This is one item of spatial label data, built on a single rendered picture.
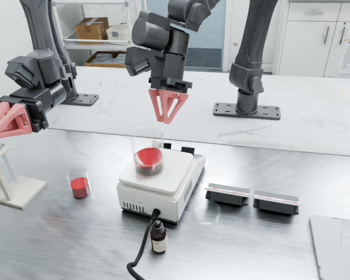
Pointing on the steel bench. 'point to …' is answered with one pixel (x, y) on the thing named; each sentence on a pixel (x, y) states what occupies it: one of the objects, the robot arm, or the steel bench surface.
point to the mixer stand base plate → (337, 247)
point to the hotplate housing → (173, 204)
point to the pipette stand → (28, 186)
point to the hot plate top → (174, 169)
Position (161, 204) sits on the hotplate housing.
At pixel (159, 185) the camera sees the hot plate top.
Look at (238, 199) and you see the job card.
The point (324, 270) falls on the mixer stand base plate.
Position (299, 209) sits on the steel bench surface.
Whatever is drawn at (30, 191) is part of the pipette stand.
